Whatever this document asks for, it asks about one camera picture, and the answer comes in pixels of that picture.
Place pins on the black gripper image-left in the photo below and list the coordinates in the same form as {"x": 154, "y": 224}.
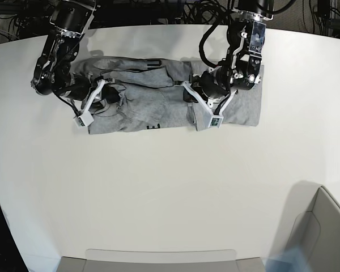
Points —
{"x": 76, "y": 89}

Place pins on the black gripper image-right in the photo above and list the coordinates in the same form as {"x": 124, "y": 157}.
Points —
{"x": 213, "y": 86}

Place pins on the grey T-shirt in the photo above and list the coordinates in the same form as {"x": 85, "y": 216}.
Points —
{"x": 148, "y": 97}

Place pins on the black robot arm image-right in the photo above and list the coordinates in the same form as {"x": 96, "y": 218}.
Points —
{"x": 240, "y": 68}

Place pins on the blurred blue object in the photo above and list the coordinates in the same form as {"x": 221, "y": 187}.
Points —
{"x": 292, "y": 259}

